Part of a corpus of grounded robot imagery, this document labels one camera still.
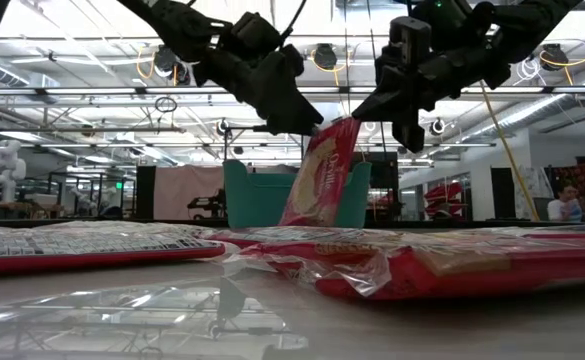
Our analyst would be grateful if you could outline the silver ventilation duct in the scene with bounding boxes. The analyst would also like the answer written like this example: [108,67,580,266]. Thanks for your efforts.
[459,59,585,146]

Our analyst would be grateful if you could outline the beige curtain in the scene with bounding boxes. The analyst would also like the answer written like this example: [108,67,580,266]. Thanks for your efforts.
[152,164,226,221]

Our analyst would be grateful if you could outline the black upright panel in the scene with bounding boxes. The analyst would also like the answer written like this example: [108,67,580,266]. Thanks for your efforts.
[135,164,157,220]

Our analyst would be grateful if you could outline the yellow power cable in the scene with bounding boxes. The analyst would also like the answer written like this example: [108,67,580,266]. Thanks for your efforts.
[479,79,542,223]

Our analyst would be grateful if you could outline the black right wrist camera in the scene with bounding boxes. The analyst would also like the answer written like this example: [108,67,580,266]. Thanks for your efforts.
[388,16,432,65]

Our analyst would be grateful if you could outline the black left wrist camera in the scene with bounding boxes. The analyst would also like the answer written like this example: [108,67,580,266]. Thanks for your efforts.
[229,12,284,54]

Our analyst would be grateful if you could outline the red equipment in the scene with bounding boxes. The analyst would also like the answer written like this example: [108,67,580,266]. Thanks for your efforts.
[424,182,466,219]

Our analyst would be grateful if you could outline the white humanoid robot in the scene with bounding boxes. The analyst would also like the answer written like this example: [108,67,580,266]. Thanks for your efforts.
[0,138,27,204]

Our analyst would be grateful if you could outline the red popcorn bag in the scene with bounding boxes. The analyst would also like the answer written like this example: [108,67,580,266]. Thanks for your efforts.
[0,221,227,277]
[277,116,363,229]
[205,227,585,302]
[244,225,391,242]

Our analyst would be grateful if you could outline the black hanging cable loop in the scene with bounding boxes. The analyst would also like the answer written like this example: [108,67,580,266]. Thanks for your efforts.
[154,96,178,114]

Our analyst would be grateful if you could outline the black metal stand frame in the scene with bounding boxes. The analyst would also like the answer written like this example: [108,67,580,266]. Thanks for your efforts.
[224,124,273,164]

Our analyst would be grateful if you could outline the seated person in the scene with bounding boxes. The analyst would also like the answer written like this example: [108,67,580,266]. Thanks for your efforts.
[546,182,585,223]

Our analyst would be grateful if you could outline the black power cable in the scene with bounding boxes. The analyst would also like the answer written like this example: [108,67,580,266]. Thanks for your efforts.
[365,0,379,71]

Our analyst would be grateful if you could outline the black screen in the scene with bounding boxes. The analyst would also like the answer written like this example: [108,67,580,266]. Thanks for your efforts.
[351,151,400,221]

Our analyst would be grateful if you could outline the teal plastic basket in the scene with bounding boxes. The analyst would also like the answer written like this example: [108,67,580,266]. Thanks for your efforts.
[221,158,373,230]

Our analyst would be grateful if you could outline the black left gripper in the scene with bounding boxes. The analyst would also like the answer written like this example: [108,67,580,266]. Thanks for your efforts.
[194,43,325,136]

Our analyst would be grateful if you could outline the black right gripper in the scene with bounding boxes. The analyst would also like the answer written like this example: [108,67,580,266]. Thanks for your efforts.
[350,0,513,154]

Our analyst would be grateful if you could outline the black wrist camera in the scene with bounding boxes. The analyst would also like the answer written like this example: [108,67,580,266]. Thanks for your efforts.
[229,12,284,54]
[388,16,432,65]

